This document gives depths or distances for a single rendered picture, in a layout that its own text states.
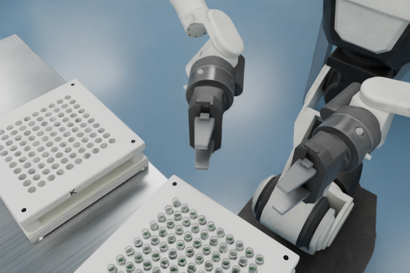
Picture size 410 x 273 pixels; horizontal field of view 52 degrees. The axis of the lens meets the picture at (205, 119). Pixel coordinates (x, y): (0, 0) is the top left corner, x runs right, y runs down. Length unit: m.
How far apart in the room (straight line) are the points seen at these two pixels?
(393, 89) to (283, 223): 0.47
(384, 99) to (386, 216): 1.22
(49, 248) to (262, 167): 1.31
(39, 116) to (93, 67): 1.64
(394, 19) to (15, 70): 0.85
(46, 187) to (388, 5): 0.67
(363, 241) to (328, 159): 1.01
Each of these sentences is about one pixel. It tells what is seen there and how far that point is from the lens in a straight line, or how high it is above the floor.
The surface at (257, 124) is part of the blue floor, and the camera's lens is 2.11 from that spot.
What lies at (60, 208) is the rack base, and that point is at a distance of 0.78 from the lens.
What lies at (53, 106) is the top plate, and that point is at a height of 0.93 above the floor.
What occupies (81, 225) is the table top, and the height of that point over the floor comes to 0.87.
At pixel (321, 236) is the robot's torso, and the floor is 0.60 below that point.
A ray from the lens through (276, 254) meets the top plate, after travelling 0.66.
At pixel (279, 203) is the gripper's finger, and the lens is 0.66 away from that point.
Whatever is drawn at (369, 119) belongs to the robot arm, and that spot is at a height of 1.04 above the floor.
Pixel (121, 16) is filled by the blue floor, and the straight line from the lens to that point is 2.90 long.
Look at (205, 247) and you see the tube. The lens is 0.65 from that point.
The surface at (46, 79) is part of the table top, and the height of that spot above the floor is 0.87.
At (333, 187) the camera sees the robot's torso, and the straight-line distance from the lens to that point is 1.50.
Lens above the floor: 1.52
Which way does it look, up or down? 46 degrees down
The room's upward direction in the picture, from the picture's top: straight up
